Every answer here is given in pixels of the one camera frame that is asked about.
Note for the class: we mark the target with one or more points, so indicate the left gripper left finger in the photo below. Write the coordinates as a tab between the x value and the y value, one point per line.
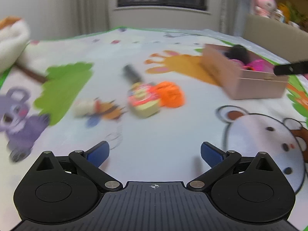
88	163

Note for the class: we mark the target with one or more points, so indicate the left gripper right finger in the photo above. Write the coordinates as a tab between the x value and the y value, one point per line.
220	163

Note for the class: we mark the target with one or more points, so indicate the pink plastic basket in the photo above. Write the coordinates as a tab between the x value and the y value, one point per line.
259	65

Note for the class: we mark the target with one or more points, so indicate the black plush toy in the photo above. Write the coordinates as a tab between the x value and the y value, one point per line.
238	52

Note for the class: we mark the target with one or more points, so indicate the yellow hello kitty camera toy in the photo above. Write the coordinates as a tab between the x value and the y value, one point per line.
143	100

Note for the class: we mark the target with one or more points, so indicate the orange toy helmet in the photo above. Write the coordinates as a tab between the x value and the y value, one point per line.
171	95

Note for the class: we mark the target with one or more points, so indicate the black item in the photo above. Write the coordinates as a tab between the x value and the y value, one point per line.
132	75

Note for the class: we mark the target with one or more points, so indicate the beige upholstered headboard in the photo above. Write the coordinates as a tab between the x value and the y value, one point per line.
284	40

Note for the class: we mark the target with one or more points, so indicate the potted green plant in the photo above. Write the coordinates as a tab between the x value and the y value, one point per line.
297	17

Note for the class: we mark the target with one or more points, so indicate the pink cardboard box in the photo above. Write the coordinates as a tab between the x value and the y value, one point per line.
240	84

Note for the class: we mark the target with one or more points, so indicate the yellow plush toy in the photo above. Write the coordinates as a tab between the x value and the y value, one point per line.
285	11

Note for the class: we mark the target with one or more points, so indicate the pink plush doll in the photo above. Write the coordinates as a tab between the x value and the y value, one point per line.
264	8

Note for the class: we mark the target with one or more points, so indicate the cartoon animal play mat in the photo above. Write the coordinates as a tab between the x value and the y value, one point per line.
165	146

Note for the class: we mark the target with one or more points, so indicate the beige curtain right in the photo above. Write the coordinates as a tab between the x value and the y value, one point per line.
233	16

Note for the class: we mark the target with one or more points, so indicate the beige curtain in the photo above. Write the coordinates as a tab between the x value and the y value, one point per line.
79	17
233	16

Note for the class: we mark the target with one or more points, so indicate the white orange fleece blanket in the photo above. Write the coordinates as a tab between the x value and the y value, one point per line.
15	35

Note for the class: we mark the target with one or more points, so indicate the beige curtain left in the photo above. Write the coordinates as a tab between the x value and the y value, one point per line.
79	17

